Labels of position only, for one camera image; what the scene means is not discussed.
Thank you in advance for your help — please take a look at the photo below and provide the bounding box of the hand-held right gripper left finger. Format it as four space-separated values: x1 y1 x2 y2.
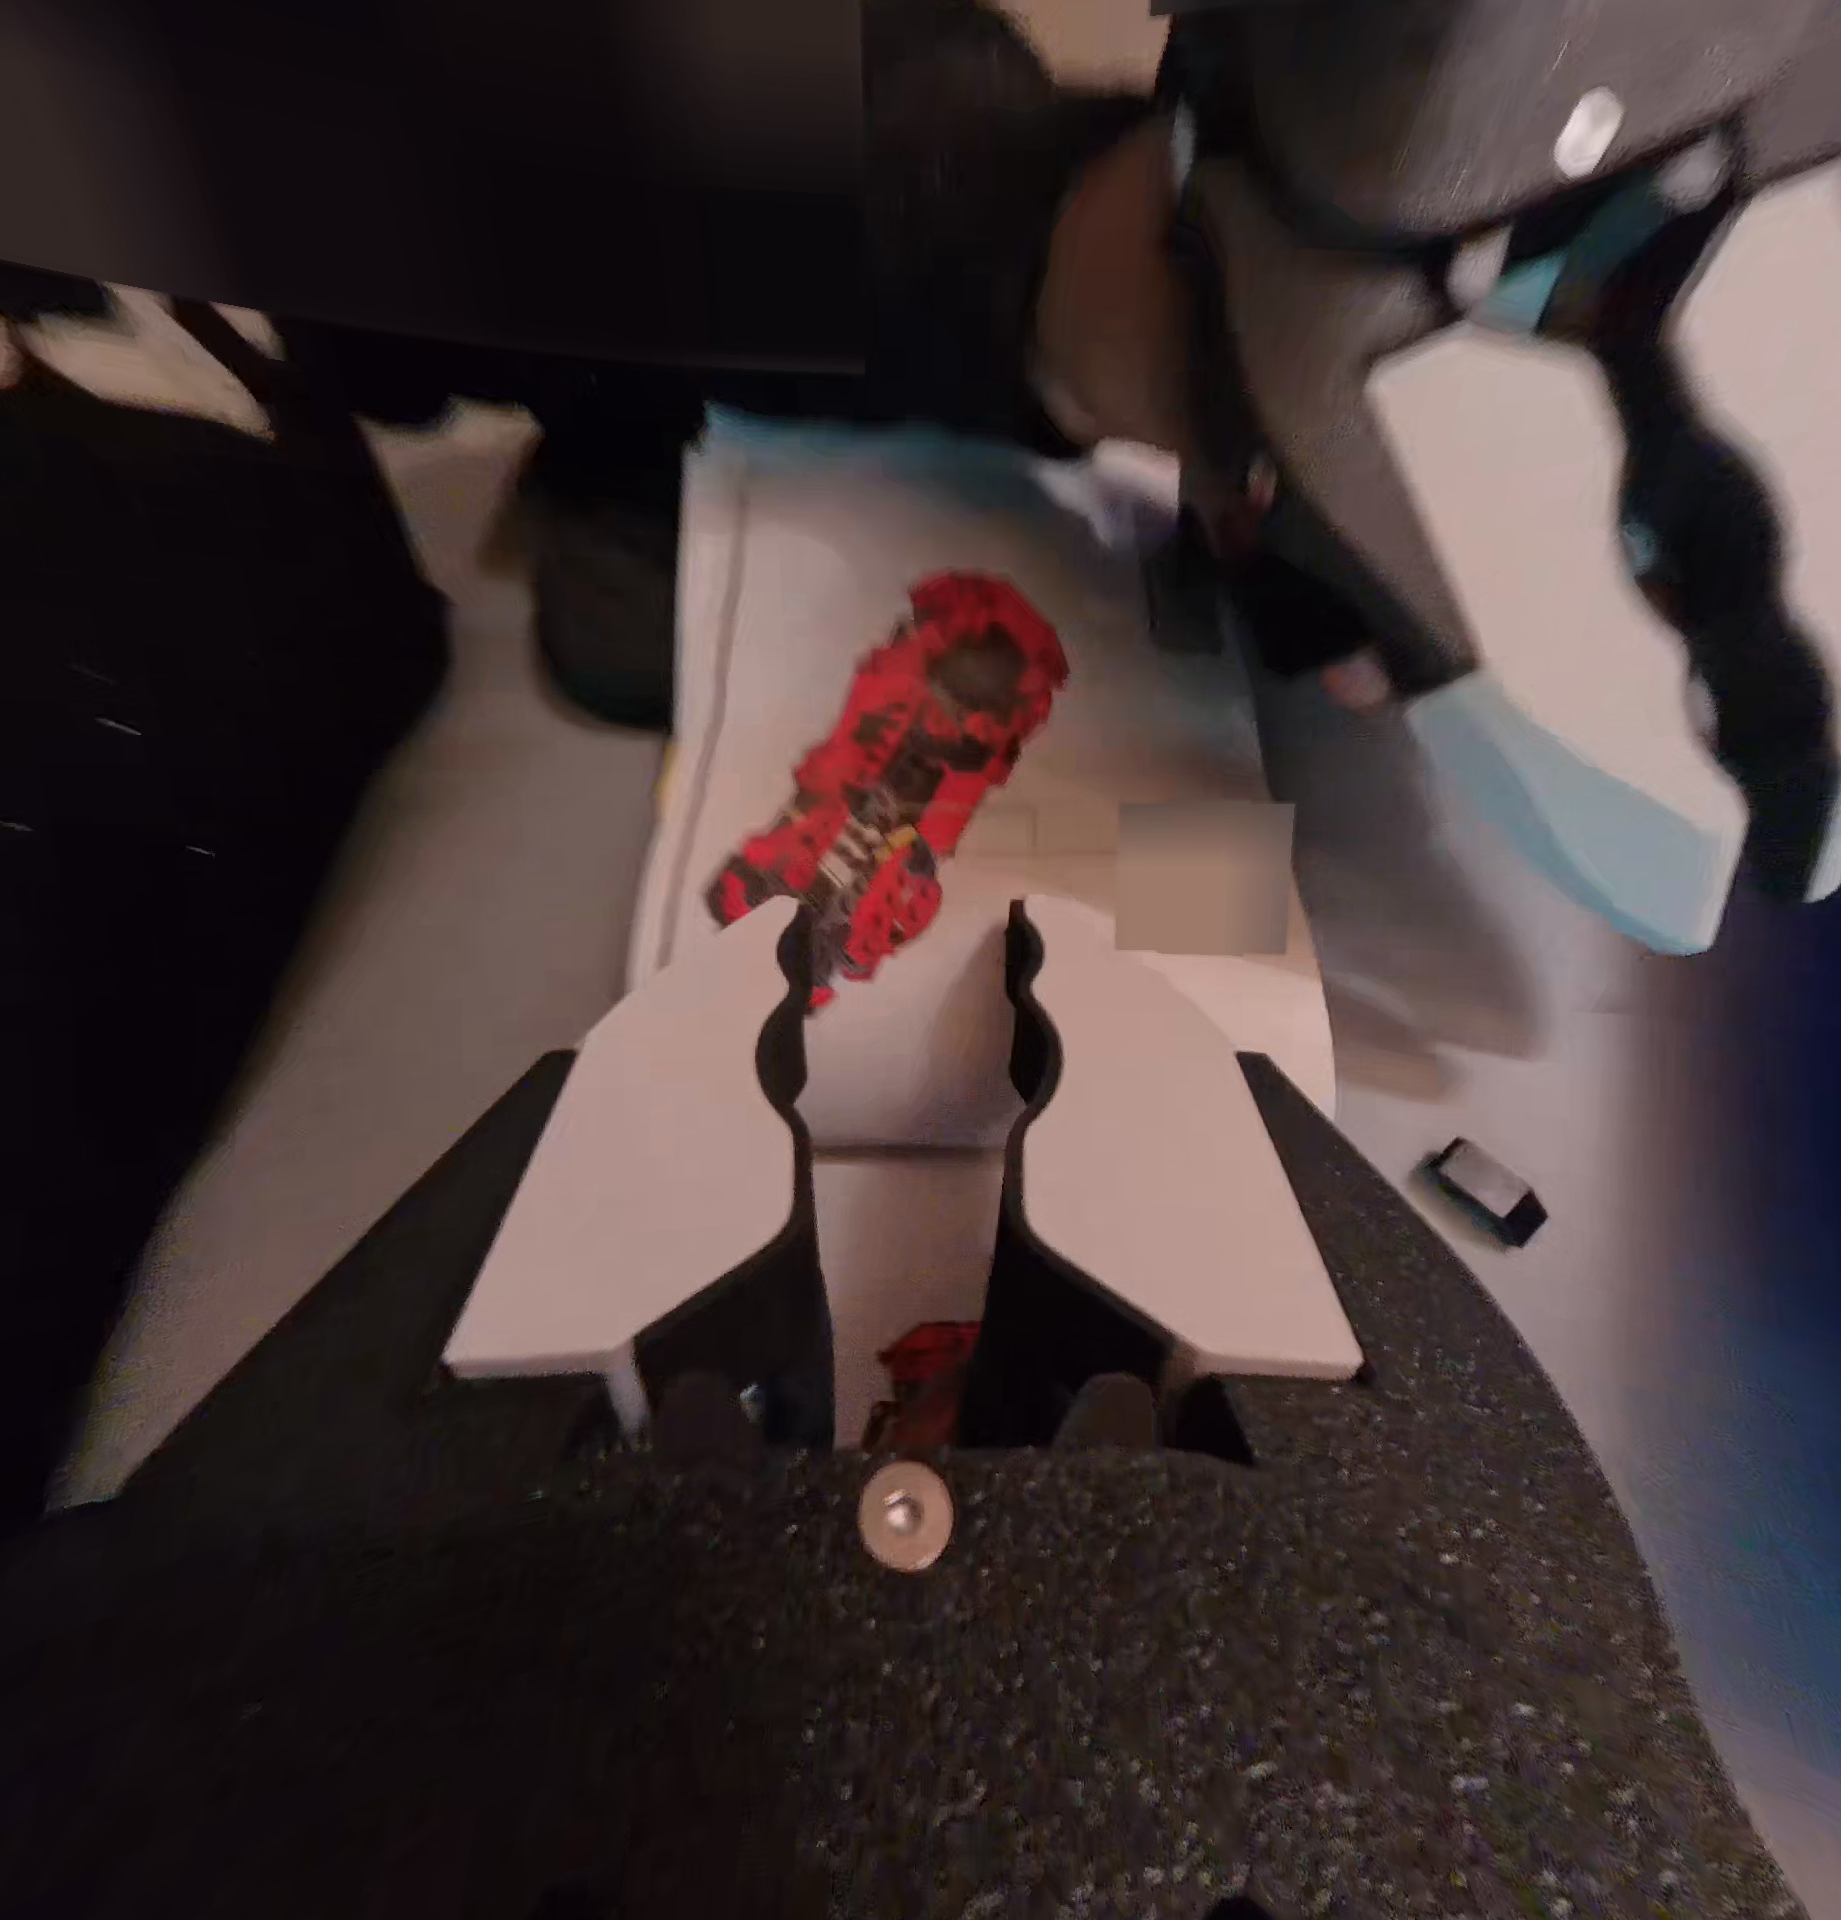
440 896 839 1445

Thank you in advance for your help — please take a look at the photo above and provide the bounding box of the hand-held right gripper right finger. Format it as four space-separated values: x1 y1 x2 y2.
958 896 1369 1449

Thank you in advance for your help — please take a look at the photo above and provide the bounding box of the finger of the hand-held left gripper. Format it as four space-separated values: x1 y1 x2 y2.
1594 135 1841 916
1172 142 1483 705

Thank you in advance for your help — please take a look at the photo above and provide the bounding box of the small black toy brick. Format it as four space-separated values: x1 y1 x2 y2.
1419 1137 1553 1249

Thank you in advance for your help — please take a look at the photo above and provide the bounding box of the toy car instruction booklet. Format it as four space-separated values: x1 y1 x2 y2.
628 406 1342 1449

